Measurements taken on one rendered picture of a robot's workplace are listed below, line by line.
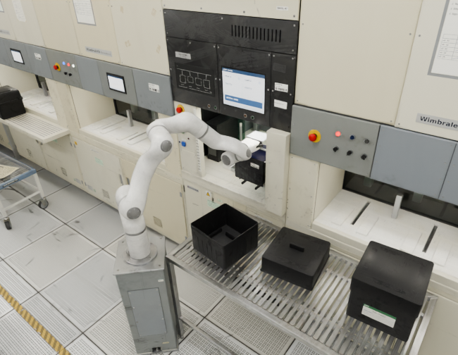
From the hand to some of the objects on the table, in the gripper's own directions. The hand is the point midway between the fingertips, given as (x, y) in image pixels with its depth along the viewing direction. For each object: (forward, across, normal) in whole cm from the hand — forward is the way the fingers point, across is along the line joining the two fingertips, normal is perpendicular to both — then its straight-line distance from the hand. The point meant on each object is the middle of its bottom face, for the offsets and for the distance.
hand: (258, 139), depth 224 cm
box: (-33, -96, +48) cm, 112 cm away
